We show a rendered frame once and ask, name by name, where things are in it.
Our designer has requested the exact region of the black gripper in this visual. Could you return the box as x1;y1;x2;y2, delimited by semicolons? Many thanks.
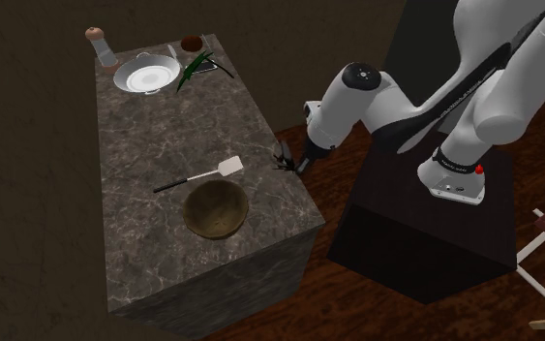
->
272;139;334;176

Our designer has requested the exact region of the brown wooden bowl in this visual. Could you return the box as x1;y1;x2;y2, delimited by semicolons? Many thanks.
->
182;178;250;241

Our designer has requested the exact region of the flat grey phone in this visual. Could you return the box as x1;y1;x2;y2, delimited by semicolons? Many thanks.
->
193;60;220;75

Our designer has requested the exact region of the green leafy stalk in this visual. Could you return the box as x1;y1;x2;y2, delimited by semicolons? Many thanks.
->
175;50;235;94

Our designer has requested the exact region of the dark robot stand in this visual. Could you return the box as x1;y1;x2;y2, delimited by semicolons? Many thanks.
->
325;133;519;306

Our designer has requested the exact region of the silver pan with white plate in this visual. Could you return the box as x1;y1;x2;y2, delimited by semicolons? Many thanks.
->
112;51;183;96

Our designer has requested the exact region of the grey pepper mill, wooden top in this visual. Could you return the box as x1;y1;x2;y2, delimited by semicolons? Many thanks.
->
84;26;120;74

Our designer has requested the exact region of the white spatula with black handle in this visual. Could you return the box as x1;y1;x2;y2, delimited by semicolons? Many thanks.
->
152;155;244;195

